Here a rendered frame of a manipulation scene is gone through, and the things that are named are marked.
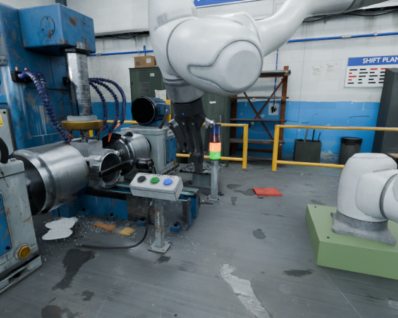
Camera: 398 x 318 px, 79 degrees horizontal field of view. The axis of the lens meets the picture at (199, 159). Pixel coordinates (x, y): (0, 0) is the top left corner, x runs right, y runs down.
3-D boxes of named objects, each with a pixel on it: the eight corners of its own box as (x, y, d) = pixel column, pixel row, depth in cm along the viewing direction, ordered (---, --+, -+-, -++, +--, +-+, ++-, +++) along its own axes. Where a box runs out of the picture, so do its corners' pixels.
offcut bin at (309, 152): (316, 161, 551) (321, 126, 532) (320, 166, 507) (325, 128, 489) (292, 160, 566) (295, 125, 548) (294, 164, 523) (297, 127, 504)
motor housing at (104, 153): (65, 189, 115) (59, 150, 111) (93, 178, 133) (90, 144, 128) (99, 194, 109) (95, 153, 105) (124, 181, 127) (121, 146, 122)
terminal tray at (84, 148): (67, 156, 115) (66, 141, 114) (84, 152, 125) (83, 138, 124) (88, 158, 112) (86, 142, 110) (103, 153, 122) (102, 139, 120)
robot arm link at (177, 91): (170, 67, 59) (175, 90, 63) (156, 81, 53) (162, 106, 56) (206, 65, 57) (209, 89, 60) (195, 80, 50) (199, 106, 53)
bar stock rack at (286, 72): (283, 159, 572) (290, 66, 524) (283, 167, 506) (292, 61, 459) (188, 153, 643) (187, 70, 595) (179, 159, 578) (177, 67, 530)
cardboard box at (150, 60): (134, 68, 458) (133, 57, 453) (144, 70, 484) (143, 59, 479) (151, 67, 441) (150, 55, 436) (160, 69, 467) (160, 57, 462)
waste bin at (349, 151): (354, 164, 531) (359, 137, 517) (360, 168, 495) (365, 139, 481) (335, 163, 543) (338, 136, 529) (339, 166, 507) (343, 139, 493)
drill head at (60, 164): (-39, 229, 79) (-58, 156, 74) (55, 192, 113) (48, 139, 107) (15, 243, 72) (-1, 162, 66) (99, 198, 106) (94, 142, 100)
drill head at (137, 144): (88, 179, 132) (83, 134, 126) (130, 162, 170) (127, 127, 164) (126, 183, 125) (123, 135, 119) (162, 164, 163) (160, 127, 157)
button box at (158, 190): (132, 195, 85) (127, 185, 82) (141, 182, 90) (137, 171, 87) (177, 201, 80) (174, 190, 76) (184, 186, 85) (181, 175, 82)
